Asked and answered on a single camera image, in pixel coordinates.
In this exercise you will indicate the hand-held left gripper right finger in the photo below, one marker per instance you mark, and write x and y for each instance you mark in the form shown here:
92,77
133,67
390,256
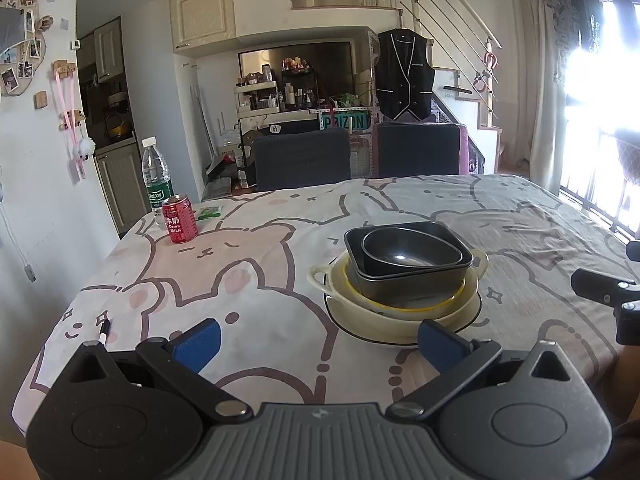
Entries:
442,345

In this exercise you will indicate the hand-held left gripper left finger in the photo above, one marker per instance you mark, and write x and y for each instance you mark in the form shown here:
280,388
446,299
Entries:
197,345

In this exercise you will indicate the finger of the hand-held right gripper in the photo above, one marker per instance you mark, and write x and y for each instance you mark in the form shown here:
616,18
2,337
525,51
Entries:
634,251
600,285

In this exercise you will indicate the white leaf print plate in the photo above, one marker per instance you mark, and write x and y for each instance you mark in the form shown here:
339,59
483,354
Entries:
380,337

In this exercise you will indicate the large square steel container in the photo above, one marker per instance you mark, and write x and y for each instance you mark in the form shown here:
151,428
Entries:
400,287

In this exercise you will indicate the floral yellow rim bowl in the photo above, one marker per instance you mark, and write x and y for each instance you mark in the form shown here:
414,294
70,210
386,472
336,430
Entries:
365,301

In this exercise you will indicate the cream ceramic bowl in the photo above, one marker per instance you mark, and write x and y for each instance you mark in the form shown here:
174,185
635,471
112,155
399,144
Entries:
350,310

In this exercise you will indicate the person's right forearm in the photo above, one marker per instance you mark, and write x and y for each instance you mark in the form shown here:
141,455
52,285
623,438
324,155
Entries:
627,385

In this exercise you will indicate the cartoon printed tablecloth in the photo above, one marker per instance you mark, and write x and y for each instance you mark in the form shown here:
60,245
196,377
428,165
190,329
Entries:
260,280

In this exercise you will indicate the black marker pen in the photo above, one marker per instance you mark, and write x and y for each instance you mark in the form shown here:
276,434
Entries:
104,331

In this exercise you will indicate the red drink can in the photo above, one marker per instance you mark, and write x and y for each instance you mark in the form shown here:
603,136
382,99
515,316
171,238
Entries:
180,220

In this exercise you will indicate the green snack packet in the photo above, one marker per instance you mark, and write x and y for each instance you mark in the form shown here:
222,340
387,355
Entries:
207,212

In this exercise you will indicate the clear water bottle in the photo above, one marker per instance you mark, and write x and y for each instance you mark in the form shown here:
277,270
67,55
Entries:
156,180

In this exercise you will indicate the beige kitchen cabinet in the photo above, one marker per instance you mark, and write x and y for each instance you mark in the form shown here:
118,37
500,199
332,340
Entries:
120,190

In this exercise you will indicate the beige curtain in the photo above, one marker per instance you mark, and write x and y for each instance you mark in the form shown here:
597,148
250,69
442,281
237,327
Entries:
547,100

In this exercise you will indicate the pink cloth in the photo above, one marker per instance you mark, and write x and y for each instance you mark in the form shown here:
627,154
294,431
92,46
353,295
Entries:
471,152

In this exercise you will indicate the dark fabric chair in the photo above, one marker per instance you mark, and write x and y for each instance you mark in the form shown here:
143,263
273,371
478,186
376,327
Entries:
417,150
300,160

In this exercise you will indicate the green sign plate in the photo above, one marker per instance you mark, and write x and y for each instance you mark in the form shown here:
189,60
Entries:
345,121

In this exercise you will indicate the hanging dark clothes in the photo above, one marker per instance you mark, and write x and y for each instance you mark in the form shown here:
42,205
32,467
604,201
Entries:
585,5

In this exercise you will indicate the white cosmetics shelf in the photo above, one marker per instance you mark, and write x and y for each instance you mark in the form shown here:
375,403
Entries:
257,100

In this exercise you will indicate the black vest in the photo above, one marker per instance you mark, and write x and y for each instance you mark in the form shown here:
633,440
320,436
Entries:
405,75

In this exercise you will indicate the metal stair railing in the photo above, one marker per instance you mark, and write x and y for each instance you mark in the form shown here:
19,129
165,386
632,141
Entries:
450,15

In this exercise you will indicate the pink ribbon wall hanging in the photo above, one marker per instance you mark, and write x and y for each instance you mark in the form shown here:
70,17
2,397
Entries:
70,120

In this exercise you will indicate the cream upper wall cabinet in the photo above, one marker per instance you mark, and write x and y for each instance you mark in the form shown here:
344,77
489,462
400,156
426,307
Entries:
202,15

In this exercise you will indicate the wall photo collage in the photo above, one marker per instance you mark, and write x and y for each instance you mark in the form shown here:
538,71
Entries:
20,45

